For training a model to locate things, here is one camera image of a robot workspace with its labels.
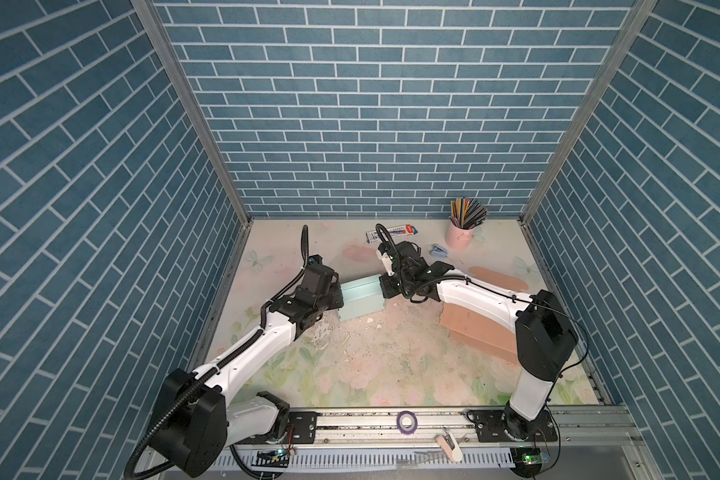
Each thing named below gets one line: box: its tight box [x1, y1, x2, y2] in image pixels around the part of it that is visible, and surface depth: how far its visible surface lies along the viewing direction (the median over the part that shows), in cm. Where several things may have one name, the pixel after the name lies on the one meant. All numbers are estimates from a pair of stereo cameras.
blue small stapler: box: [430, 244, 449, 258], surface depth 112 cm
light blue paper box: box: [338, 274, 386, 321], surface depth 88 cm
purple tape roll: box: [396, 410, 418, 435], surface depth 76 cm
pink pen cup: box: [445, 222, 475, 250], surface depth 107 cm
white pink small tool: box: [435, 430, 464, 463], surface depth 71 cm
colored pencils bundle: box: [448, 198, 488, 230], surface depth 107 cm
